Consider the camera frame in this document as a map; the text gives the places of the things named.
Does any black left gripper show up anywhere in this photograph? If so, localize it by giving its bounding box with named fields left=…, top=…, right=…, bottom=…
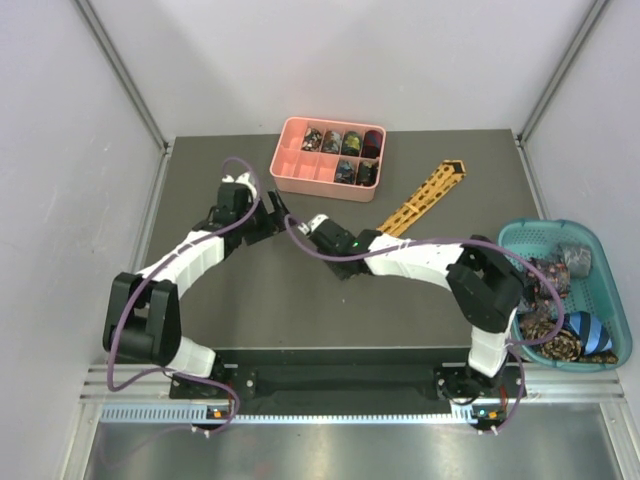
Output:
left=237, top=189, right=298, bottom=245

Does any pink compartment organizer box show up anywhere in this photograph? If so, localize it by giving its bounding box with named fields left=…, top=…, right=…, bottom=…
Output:
left=270, top=117, right=387, bottom=202

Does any yellow patterned necktie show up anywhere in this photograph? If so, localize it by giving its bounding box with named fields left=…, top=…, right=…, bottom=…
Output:
left=377, top=160, right=467, bottom=237

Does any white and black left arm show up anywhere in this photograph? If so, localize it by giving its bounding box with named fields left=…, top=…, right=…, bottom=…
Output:
left=102, top=176, right=289, bottom=397

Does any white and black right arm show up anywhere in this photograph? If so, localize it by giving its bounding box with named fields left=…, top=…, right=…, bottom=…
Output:
left=306, top=215, right=524, bottom=396

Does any blue patterned rolled tie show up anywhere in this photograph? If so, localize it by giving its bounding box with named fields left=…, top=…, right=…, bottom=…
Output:
left=334, top=158, right=357, bottom=185

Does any black yellow rolled tie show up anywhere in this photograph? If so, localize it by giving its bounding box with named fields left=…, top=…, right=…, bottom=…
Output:
left=355, top=159, right=379, bottom=187

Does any multicolour rolled tie in box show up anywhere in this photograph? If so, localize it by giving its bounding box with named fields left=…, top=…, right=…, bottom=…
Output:
left=301, top=126, right=324, bottom=152

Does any green yellow rolled tie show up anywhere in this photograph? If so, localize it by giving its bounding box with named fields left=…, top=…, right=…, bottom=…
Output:
left=341, top=130, right=363, bottom=157

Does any maroon rolled tie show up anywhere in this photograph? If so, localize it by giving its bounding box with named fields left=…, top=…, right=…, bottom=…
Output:
left=361, top=129, right=384, bottom=159

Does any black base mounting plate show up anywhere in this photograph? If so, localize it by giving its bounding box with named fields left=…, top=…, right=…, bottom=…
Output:
left=169, top=344, right=531, bottom=415

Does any dark orange floral rolled tie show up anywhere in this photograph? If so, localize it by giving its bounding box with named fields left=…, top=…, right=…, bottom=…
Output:
left=519, top=257, right=571, bottom=313

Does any brown paisley rolled tie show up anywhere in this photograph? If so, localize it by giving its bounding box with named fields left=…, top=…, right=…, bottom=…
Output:
left=518, top=312, right=619, bottom=365

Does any teal perforated plastic basket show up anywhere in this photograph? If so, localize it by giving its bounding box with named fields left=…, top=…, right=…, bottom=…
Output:
left=498, top=219, right=633, bottom=374

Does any blue striped rolled tie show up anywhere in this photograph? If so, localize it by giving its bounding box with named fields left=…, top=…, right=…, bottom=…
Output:
left=564, top=311, right=613, bottom=356

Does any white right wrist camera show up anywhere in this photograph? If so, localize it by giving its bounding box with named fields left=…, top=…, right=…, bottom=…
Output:
left=297, top=214, right=329, bottom=237

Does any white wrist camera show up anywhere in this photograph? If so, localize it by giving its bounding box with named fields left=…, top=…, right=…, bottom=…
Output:
left=222, top=171, right=259, bottom=201
left=297, top=214, right=329, bottom=237

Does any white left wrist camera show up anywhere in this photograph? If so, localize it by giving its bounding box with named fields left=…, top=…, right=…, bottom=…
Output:
left=222, top=171, right=259, bottom=201

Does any left aluminium frame post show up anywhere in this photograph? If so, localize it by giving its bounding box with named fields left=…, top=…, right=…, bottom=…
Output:
left=71, top=0, right=169, bottom=152

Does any aluminium frame post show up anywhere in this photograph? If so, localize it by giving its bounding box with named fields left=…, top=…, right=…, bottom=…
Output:
left=71, top=0, right=169, bottom=152
left=515, top=0, right=611, bottom=150

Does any grey slotted cable duct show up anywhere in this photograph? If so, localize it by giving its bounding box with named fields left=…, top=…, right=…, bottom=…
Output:
left=99, top=402, right=506, bottom=426

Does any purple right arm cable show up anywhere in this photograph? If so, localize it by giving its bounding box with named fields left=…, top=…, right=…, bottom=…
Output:
left=283, top=214, right=567, bottom=436

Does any right aluminium frame post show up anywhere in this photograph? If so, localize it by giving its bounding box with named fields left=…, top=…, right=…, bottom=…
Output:
left=515, top=0, right=611, bottom=150

